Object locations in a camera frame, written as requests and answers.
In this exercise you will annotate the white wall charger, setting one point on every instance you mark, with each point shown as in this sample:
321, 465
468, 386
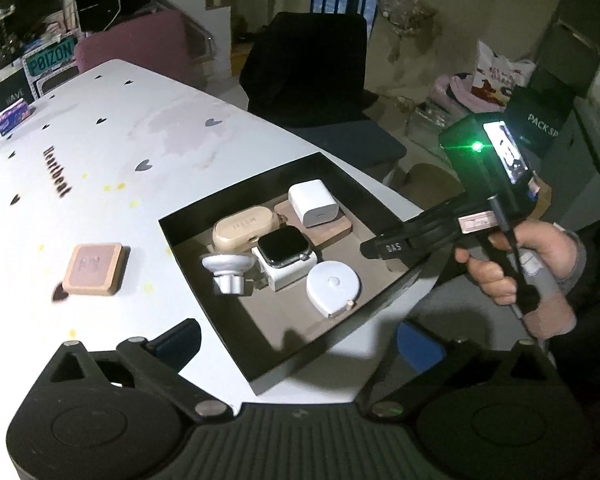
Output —
312, 202

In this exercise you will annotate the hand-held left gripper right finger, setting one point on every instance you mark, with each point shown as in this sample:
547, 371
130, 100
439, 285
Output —
420, 347

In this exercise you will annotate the white round knob holder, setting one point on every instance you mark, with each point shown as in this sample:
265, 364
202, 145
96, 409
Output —
227, 267

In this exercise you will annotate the beige earbuds case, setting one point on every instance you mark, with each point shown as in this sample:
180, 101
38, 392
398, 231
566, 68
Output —
240, 232

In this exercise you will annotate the teal sign box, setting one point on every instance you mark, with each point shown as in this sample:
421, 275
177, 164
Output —
50, 57

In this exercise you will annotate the black chair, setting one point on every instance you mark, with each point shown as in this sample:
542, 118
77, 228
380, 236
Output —
305, 75

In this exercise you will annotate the pink cloth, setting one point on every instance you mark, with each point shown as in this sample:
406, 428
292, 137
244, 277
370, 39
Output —
457, 91

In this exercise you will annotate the dried flower bunch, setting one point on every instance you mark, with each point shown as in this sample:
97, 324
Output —
407, 15

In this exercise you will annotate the black paper bag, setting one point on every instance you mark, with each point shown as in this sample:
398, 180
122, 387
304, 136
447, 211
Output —
535, 110

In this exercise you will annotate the person's right forearm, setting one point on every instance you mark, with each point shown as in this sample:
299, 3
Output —
595, 300

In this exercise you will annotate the black smartwatch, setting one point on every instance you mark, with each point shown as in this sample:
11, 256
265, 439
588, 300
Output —
281, 246

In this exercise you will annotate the pink chair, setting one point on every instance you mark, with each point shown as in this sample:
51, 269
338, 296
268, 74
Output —
135, 42

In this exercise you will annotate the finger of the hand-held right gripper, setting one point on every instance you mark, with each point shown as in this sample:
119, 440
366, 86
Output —
410, 242

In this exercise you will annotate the dark wooden coaster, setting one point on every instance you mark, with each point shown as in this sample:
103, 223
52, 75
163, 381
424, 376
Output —
330, 234

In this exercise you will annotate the black cardboard box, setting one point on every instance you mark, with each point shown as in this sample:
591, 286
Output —
280, 320

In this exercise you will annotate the person's right hand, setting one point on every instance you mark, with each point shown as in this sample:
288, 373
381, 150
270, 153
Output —
545, 250

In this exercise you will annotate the white watch charger block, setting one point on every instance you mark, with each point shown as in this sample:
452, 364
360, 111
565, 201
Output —
285, 277

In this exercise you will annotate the purple tissue pack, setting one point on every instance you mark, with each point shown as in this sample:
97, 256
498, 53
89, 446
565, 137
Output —
12, 116

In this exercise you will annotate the white red printed bag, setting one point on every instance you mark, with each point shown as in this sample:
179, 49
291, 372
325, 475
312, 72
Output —
497, 77

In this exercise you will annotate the round wooden stool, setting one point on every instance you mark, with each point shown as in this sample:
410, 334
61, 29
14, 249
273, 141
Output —
425, 180

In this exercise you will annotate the black printed box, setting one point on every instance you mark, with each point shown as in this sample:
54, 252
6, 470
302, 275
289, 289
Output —
5, 92

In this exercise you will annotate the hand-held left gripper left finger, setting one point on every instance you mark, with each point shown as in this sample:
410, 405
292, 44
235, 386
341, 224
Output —
177, 345

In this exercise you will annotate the pink square wooden coaster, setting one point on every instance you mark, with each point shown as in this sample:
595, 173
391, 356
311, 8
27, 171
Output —
92, 269

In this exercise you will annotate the white tape measure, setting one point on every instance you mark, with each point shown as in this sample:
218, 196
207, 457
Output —
332, 282

